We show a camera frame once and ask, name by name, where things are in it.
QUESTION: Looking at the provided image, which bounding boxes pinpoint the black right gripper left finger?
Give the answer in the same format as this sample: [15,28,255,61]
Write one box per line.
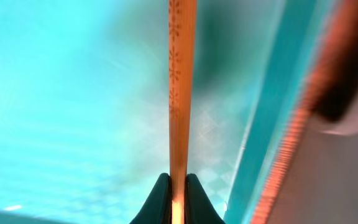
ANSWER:
[130,173,172,224]

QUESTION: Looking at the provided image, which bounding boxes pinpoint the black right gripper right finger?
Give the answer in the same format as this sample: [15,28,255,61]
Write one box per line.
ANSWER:
[185,174,225,224]

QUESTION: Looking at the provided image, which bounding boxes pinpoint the teal plastic serving tray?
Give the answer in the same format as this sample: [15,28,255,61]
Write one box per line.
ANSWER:
[0,1,334,223]

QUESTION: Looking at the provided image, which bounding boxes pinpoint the grey plastic dish rack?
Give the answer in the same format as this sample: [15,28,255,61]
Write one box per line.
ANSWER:
[268,97,358,224]

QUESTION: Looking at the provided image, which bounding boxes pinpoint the wooden chopstick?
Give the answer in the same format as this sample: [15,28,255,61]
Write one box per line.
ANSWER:
[168,0,196,224]

